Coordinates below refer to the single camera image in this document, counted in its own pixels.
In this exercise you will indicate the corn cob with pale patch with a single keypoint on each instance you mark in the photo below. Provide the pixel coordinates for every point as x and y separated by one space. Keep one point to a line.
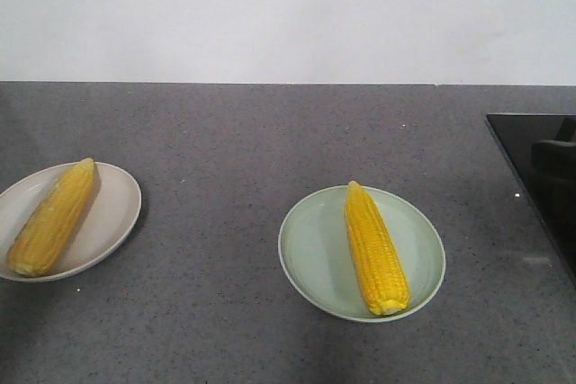
45 234

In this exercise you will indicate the tall yellow corn cob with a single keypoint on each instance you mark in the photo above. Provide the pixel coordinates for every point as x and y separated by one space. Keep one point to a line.
378 270

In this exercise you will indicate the black glass cooktop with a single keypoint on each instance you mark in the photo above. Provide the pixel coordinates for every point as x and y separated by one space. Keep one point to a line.
540 148

